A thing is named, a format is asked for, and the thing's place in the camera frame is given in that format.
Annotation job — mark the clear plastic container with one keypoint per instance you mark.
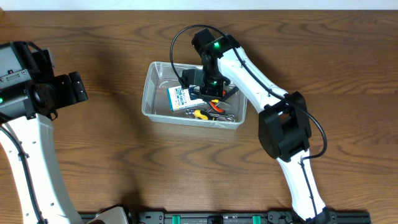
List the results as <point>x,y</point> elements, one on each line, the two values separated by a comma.
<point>162,90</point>

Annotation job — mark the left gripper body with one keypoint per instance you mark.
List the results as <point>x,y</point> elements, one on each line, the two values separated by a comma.
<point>63,96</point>

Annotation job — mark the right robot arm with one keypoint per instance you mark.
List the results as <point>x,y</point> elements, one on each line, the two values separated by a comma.
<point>284,121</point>

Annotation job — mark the black yellow stubby screwdriver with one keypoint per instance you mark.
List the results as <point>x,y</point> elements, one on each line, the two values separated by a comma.
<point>200,114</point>

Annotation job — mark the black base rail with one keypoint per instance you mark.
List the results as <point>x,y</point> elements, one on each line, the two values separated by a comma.
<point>248,217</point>

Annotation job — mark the blue white cardboard box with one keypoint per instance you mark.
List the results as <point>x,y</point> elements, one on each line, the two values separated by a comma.
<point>179,99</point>

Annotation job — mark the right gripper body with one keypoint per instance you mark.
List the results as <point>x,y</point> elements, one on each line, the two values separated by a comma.
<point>212,84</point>

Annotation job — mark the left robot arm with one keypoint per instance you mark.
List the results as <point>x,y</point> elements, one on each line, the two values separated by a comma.
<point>31,95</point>

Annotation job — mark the silver offset wrench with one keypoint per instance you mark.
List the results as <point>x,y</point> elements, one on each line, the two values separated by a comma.
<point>220,117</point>

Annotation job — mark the small black orange hammer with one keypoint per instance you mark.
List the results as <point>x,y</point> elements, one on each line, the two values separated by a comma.
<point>230,93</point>

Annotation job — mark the red handled pliers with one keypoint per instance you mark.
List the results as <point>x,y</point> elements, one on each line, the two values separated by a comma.
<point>215,107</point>

